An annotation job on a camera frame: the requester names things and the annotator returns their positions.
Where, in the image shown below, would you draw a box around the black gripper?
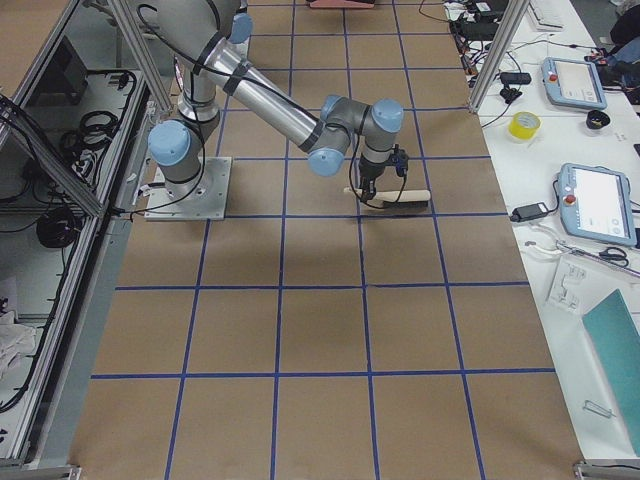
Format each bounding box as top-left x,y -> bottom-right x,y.
358,159 -> 386,201

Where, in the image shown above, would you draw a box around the white hand brush black bristles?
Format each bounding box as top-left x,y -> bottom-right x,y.
364,190 -> 431,209

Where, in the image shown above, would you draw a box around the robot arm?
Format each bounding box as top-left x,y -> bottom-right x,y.
136,1 -> 408,203

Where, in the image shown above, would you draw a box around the black power adapter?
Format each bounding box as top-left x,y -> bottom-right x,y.
509,202 -> 553,223

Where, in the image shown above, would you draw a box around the yellow tape roll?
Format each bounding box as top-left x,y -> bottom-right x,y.
508,111 -> 541,142

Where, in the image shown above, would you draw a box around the lower teach pendant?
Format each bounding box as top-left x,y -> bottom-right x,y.
557,163 -> 637,247

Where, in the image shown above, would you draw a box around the teach pendant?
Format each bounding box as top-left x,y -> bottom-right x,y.
541,57 -> 607,110
557,163 -> 637,247

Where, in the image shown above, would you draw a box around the white paper sheet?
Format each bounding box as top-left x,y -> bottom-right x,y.
546,256 -> 639,315

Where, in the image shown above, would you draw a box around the upper teach pendant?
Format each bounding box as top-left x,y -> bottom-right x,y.
541,57 -> 607,110

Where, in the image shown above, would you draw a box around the black scissors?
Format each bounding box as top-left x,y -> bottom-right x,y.
598,246 -> 629,268

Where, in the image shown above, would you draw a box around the teal board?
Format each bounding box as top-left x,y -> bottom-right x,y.
582,290 -> 639,443

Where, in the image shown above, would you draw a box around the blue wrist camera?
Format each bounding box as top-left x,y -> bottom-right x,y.
389,144 -> 409,178

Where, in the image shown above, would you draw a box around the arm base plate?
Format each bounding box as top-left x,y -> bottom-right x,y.
144,157 -> 233,221

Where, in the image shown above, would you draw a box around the aluminium frame post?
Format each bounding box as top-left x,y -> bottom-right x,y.
468,0 -> 529,114

